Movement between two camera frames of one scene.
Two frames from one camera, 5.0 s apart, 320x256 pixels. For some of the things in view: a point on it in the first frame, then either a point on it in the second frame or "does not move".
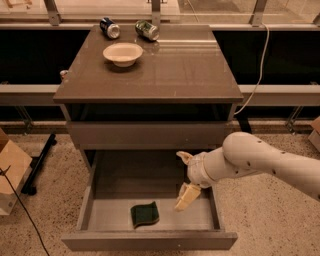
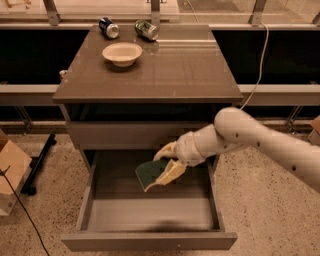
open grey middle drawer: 117,180 does not move
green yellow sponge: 144,214 -> 150,172
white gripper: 196,170 -> 186,148
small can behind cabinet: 63,74 does not move
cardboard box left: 17,166 does not move
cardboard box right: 314,137 does not move
